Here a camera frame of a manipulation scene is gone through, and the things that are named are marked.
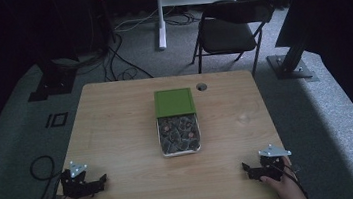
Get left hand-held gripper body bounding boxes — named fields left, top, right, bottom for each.
left=58, top=158, right=102, bottom=199

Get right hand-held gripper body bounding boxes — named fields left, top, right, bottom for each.
left=255, top=141, right=295, bottom=185

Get person's right hand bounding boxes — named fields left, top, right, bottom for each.
left=257, top=153, right=311, bottom=199

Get black floor tape marks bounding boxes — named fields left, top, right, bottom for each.
left=43, top=111, right=71, bottom=129

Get pile of dark patterned packets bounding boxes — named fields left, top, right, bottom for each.
left=156, top=112, right=201, bottom=156

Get green box sleeve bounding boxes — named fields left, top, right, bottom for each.
left=152, top=85, right=197, bottom=120

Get black stand with square base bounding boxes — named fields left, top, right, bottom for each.
left=21, top=40, right=82, bottom=103

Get black column on grey plate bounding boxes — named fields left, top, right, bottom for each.
left=259, top=0, right=320, bottom=88

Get black folding chair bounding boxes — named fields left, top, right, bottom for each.
left=185, top=0, right=283, bottom=83

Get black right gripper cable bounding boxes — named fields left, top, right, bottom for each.
left=280, top=159, right=310, bottom=199

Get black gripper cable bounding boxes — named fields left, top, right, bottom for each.
left=21, top=153, right=67, bottom=199
left=280, top=159, right=310, bottom=199

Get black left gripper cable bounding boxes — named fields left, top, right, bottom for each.
left=21, top=153, right=67, bottom=199

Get black floor cables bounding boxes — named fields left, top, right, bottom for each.
left=71, top=28, right=155, bottom=88

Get white floor cables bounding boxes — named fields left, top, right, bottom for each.
left=111, top=8, right=161, bottom=34

